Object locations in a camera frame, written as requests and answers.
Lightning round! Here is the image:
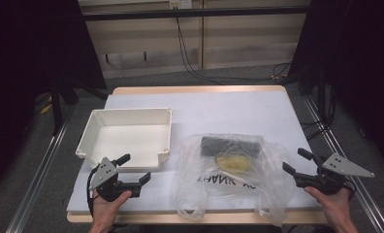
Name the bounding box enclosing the metal floor rail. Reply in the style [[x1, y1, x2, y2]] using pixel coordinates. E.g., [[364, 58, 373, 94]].
[[5, 119, 71, 233], [303, 95, 384, 233]]

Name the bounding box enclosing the yellow banana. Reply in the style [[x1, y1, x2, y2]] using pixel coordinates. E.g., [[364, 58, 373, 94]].
[[214, 154, 253, 175]]

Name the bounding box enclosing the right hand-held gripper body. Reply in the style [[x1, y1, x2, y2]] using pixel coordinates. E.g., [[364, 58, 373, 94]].
[[294, 152, 376, 196]]

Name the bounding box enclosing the person's right hand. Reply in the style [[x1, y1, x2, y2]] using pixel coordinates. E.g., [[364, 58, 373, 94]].
[[304, 185, 355, 225]]

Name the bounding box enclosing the long black box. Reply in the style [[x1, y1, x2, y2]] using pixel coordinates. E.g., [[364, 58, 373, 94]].
[[200, 135, 263, 160]]

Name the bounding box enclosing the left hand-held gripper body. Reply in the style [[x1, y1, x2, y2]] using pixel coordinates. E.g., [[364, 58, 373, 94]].
[[88, 156, 142, 203]]

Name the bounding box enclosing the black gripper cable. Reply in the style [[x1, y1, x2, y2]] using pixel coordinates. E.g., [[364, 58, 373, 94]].
[[86, 165, 101, 217]]

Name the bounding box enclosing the long black floor cable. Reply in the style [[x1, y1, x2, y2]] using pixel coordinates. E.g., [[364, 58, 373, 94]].
[[175, 17, 293, 86]]

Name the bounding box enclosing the clear plastic bag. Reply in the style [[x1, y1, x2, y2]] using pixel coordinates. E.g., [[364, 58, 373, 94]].
[[170, 133, 297, 227]]

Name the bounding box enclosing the black horizontal bar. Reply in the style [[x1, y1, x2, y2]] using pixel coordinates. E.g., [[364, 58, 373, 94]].
[[81, 5, 311, 22]]

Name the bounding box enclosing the bundle of black cables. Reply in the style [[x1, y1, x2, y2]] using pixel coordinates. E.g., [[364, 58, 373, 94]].
[[304, 91, 337, 141]]

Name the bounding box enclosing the white wall outlet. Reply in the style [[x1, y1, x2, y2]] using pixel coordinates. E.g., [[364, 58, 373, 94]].
[[168, 0, 194, 11]]

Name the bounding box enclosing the white plastic box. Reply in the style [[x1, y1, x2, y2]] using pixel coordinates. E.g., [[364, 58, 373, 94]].
[[75, 107, 174, 173]]

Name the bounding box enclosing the black curtain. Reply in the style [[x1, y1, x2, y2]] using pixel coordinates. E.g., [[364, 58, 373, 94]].
[[0, 0, 108, 197], [286, 0, 384, 171]]

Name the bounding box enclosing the person's left hand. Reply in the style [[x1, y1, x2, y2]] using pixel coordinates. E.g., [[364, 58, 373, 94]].
[[91, 189, 134, 226]]

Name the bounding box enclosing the black metal stand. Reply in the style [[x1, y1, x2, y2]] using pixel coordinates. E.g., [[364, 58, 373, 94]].
[[49, 77, 81, 136]]

